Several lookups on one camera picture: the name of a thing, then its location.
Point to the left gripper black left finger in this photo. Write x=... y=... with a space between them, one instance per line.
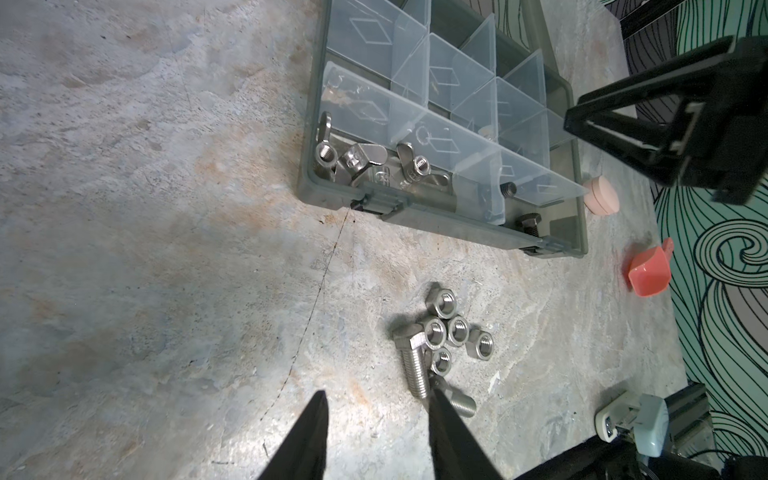
x=303 y=453

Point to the silver hex bolt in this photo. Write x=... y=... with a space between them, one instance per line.
x=410 y=340

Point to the smoky clear compartment organizer box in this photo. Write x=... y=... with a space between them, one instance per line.
x=480 y=96

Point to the pale blue rectangular case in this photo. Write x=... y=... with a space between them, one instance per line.
x=644 y=417

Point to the silver wing nuts cluster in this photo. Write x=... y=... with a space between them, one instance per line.
x=344 y=162

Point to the black hex bolt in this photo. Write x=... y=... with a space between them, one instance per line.
x=528 y=223

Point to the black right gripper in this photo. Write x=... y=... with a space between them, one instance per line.
x=727 y=151

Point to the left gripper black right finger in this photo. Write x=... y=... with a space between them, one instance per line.
x=455 y=452

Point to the red plastic scoop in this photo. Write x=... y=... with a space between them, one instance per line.
x=649 y=272

